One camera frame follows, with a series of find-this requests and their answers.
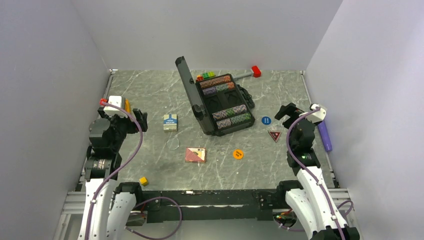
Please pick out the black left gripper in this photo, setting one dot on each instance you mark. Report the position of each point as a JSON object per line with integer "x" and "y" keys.
{"x": 141, "y": 117}

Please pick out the purple cylindrical flashlight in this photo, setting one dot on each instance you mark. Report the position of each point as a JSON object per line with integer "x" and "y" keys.
{"x": 325, "y": 138}

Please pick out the pink green chip row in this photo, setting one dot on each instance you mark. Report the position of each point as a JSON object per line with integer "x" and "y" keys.
{"x": 221, "y": 124}

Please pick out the blue texas holdem card deck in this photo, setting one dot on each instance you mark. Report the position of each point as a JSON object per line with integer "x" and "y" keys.
{"x": 170, "y": 123}

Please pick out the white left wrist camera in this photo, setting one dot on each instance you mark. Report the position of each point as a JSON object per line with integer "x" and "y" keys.
{"x": 114, "y": 100}

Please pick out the aluminium frame rail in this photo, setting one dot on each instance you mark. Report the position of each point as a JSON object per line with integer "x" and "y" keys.
{"x": 74, "y": 203}

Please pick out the clear round plastic disc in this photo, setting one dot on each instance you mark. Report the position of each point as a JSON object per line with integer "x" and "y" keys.
{"x": 173, "y": 143}

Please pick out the orange black chip row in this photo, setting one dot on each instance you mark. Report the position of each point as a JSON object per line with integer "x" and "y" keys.
{"x": 215, "y": 81}

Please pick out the colourful toy brick stack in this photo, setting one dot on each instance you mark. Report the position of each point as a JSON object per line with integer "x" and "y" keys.
{"x": 205, "y": 76}

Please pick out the yellow orange duplo brick tower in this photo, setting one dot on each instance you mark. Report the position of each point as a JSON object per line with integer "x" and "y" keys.
{"x": 127, "y": 106}

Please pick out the blue green purple chip row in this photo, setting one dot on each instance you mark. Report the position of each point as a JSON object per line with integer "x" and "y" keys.
{"x": 230, "y": 112}

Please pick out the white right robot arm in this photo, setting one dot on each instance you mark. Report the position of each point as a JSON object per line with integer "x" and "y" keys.
{"x": 308, "y": 195}

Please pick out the black poker chip case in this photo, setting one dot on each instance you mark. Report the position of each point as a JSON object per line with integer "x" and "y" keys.
{"x": 204, "y": 106}

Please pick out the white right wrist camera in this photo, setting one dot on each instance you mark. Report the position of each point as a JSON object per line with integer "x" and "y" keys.
{"x": 318, "y": 116}

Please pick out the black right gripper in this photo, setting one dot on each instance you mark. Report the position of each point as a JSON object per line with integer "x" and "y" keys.
{"x": 290, "y": 110}

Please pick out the orange big blind button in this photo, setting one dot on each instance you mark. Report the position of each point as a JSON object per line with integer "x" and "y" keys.
{"x": 238, "y": 154}

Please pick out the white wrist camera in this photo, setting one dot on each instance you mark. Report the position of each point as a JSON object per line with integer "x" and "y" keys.
{"x": 114, "y": 100}
{"x": 318, "y": 116}

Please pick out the blue small blind button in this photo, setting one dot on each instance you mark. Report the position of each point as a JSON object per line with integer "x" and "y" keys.
{"x": 266, "y": 120}

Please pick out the purple green orange chip row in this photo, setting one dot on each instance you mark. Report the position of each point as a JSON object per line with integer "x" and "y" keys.
{"x": 218, "y": 88}

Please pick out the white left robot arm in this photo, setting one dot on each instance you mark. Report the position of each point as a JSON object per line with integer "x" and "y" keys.
{"x": 108, "y": 204}

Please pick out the red playing card deck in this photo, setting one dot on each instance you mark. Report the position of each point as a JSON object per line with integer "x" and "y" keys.
{"x": 195, "y": 155}

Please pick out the red headed toy hammer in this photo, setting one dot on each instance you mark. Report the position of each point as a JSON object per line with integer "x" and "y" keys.
{"x": 254, "y": 72}

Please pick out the red triangular dealer button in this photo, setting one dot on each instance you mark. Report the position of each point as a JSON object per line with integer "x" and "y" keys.
{"x": 275, "y": 135}

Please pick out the black base crossbar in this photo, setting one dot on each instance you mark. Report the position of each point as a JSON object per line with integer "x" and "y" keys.
{"x": 196, "y": 205}

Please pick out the small yellow cube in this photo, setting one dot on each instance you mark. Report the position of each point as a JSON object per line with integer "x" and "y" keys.
{"x": 144, "y": 181}

